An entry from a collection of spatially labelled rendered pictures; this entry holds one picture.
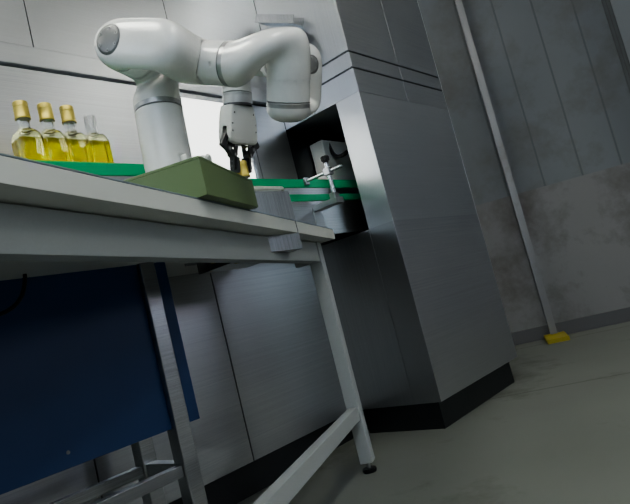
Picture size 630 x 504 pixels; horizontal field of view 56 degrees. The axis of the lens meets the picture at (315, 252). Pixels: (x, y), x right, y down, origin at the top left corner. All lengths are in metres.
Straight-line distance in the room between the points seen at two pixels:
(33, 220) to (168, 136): 0.47
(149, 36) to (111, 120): 0.74
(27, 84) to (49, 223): 1.03
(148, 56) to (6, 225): 0.52
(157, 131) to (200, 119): 0.90
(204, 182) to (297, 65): 0.28
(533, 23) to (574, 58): 0.34
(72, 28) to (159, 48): 0.88
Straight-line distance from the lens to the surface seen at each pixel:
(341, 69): 2.27
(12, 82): 1.77
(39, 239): 0.77
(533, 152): 3.91
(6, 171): 0.69
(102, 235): 0.86
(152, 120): 1.20
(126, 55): 1.18
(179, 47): 1.13
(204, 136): 2.06
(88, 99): 1.86
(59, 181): 0.75
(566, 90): 4.01
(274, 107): 1.15
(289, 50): 1.13
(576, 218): 3.87
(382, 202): 2.12
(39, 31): 1.93
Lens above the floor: 0.51
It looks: 5 degrees up
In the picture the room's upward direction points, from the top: 14 degrees counter-clockwise
